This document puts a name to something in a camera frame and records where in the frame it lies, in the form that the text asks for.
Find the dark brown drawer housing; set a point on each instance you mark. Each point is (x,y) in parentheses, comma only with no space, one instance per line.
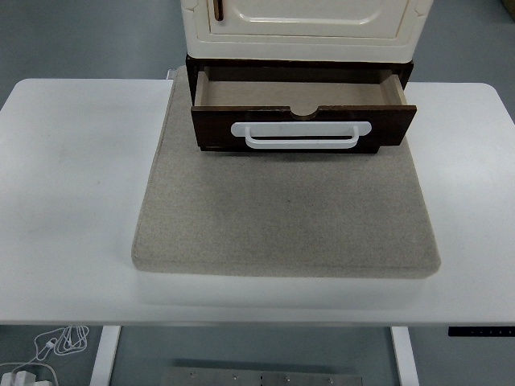
(281,64)

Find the white table leg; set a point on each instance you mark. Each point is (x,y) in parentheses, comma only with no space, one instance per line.
(404,354)
(105,354)

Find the grey metal plate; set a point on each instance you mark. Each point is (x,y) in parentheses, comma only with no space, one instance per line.
(261,378)

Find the black table control panel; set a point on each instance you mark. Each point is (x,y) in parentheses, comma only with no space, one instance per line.
(483,331)

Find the beige fabric mat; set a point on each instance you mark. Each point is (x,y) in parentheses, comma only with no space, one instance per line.
(281,221)

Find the dark brown wooden drawer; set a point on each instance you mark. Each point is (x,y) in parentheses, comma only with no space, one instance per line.
(209,128)

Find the white power adapter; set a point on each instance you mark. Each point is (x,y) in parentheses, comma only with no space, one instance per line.
(24,378)

